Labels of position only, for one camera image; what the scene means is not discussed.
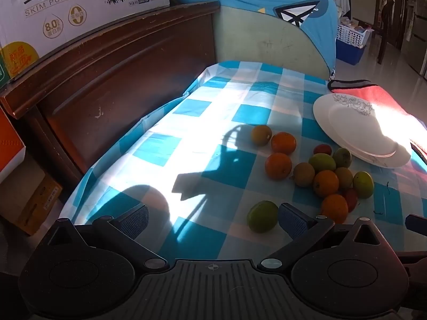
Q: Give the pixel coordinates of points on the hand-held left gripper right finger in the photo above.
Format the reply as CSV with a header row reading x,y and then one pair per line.
x,y
293,220

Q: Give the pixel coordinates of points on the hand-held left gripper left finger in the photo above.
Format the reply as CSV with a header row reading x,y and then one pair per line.
x,y
135,221

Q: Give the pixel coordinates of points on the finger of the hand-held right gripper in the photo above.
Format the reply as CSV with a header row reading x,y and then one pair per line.
x,y
415,224

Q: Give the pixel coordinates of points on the green jujube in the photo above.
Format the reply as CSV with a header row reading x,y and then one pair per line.
x,y
322,162
263,216
342,157
363,184

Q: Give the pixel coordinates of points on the brown kiwi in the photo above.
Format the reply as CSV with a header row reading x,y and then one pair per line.
x,y
304,174
261,135
344,177

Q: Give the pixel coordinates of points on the red cherry tomato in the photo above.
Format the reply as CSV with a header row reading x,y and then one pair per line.
x,y
351,199
322,149

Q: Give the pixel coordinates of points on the white floral plate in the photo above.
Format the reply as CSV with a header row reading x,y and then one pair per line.
x,y
350,130

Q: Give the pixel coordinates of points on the brown cardboard box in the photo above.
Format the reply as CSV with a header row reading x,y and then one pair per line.
x,y
33,200

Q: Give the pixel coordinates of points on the blue white checked tablecloth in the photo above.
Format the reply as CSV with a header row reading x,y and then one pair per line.
x,y
200,140

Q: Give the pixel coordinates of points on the pink towel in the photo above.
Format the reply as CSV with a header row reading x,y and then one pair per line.
x,y
377,93

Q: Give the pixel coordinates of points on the dark wooden headboard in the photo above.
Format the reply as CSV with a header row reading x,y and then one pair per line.
x,y
116,83

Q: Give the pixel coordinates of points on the orange white box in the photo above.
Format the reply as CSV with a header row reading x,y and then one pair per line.
x,y
8,150

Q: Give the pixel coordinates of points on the houndstooth sofa cover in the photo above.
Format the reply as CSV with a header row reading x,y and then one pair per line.
x,y
332,74

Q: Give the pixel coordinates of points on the blue plastic bin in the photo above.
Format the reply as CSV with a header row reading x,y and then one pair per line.
x,y
348,53

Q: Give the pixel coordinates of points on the pale green sofa armrest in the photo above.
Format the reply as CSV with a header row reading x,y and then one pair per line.
x,y
260,40

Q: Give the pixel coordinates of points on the white plastic basket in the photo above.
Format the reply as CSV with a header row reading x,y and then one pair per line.
x,y
350,36

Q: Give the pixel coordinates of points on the green box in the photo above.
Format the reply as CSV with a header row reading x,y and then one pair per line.
x,y
3,71

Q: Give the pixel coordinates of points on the dark wooden chair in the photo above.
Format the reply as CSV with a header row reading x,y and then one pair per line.
x,y
387,16

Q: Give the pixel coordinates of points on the white milk carton box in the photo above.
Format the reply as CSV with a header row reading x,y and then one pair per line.
x,y
66,6

